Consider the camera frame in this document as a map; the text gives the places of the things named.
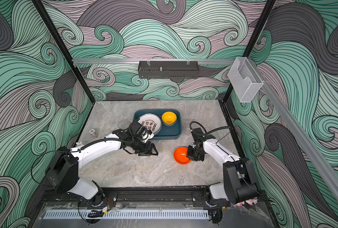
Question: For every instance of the black wall shelf tray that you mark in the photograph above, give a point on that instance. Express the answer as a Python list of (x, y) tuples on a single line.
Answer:
[(168, 69)]

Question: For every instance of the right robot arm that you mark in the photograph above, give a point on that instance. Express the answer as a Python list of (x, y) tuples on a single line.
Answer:
[(239, 179)]

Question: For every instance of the clear cup far left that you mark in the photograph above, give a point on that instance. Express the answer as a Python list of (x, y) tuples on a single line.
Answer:
[(124, 124)]

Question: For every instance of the aluminium rail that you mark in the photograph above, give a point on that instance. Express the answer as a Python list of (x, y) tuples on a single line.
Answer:
[(136, 61), (282, 105)]

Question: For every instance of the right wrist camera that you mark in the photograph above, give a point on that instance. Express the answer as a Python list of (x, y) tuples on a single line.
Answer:
[(198, 135)]

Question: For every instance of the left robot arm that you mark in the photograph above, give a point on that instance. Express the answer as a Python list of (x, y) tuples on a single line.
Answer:
[(63, 170)]

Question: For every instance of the black frame post left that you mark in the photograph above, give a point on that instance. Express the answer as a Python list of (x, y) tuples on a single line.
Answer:
[(52, 29)]

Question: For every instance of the white slotted cable duct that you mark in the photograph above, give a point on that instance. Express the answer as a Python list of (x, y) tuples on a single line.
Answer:
[(130, 214)]

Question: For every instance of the clear acrylic wall holder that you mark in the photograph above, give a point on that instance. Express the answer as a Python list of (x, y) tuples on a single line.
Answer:
[(245, 79)]

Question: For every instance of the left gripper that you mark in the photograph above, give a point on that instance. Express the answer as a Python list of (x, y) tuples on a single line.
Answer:
[(147, 149)]

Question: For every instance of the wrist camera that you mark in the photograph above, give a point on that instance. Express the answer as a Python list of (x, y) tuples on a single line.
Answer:
[(140, 132), (198, 135)]

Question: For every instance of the pink checkered small cup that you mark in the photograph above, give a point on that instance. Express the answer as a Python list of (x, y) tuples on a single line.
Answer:
[(93, 133)]

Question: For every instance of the aluminium rail right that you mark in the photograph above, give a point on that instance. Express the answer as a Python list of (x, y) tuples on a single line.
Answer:
[(282, 105)]

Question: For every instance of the orange bowl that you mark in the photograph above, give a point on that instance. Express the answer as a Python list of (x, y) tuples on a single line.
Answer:
[(180, 155)]

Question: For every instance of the teal plastic bin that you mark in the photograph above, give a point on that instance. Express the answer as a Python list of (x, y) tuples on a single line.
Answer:
[(167, 132)]

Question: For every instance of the enjoy the moment plate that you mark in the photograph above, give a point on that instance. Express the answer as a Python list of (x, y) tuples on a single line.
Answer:
[(151, 122)]

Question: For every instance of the black frame post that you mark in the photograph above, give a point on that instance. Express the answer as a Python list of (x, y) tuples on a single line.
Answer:
[(52, 29), (259, 26)]

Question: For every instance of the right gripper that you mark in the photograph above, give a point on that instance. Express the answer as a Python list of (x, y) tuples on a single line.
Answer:
[(190, 155)]

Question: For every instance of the pink white plush toy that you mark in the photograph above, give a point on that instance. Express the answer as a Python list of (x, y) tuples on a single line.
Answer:
[(250, 202)]

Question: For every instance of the yellow bowl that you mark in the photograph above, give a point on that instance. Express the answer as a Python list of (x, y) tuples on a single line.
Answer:
[(169, 118)]

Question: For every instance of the black frame post right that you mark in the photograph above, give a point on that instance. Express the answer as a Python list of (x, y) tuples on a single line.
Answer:
[(259, 26)]

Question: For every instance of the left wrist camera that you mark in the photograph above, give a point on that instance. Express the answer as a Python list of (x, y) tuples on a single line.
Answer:
[(140, 132)]

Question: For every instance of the aluminium rail back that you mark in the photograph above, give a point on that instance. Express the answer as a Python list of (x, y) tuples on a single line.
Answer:
[(136, 61)]

